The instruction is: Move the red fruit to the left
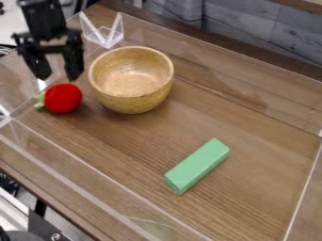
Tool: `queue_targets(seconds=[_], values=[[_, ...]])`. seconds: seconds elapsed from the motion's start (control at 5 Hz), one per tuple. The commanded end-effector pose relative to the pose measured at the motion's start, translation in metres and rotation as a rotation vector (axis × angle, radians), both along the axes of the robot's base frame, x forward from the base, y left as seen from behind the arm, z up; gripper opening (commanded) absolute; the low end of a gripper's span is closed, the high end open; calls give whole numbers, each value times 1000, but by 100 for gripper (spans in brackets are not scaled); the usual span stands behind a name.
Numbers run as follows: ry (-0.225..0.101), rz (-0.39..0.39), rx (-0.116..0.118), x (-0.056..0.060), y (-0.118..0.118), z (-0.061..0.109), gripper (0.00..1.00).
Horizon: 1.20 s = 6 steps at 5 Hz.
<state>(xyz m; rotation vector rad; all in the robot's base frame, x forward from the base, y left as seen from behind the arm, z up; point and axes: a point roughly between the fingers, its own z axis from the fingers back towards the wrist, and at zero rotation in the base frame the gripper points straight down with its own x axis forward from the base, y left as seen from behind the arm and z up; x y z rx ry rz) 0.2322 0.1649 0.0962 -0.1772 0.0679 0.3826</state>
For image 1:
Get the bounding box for black metal base bracket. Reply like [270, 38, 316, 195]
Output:
[29, 210, 74, 241]

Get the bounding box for wooden bowl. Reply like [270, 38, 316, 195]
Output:
[89, 46, 174, 114]

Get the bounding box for clear acrylic tray enclosure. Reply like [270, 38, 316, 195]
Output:
[0, 16, 322, 241]

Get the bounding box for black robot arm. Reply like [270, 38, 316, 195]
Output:
[11, 0, 85, 81]

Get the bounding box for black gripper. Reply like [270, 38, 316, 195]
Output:
[11, 29, 85, 81]

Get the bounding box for green rectangular block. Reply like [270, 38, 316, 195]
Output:
[164, 138, 230, 195]

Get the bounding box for red plush fruit green leaf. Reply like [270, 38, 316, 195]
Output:
[34, 83, 82, 114]

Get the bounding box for clear acrylic corner bracket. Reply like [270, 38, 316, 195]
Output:
[79, 12, 125, 49]

